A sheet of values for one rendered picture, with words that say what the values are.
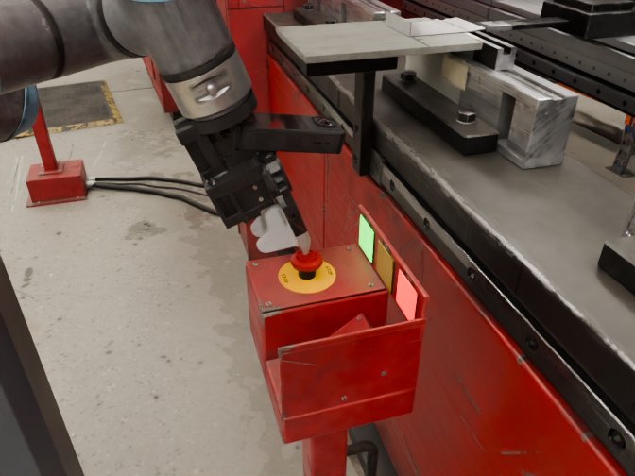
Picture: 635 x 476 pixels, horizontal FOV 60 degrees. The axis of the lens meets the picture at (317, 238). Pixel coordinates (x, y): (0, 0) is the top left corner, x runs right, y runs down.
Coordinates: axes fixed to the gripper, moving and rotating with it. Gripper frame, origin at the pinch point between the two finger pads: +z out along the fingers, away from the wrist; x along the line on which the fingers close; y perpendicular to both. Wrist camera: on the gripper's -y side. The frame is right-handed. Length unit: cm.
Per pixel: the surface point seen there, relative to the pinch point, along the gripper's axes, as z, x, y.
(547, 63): 12, -34, -55
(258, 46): 10, -112, -14
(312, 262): 2.0, 1.3, 0.5
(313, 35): -12.9, -29.0, -14.5
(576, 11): -1, -24, -54
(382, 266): 5.0, 4.2, -6.8
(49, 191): 50, -183, 88
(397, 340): 6.0, 14.5, -4.0
